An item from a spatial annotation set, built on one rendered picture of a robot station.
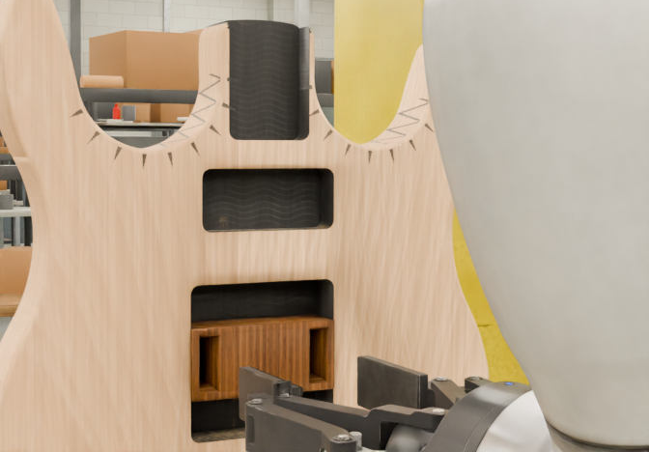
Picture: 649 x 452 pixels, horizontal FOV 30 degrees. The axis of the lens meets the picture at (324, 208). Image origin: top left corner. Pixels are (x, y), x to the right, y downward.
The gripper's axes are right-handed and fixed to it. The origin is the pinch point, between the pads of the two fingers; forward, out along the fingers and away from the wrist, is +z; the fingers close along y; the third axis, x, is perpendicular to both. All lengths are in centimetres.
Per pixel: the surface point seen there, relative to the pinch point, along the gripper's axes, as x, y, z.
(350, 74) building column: 25, 59, 110
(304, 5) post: 64, 158, 331
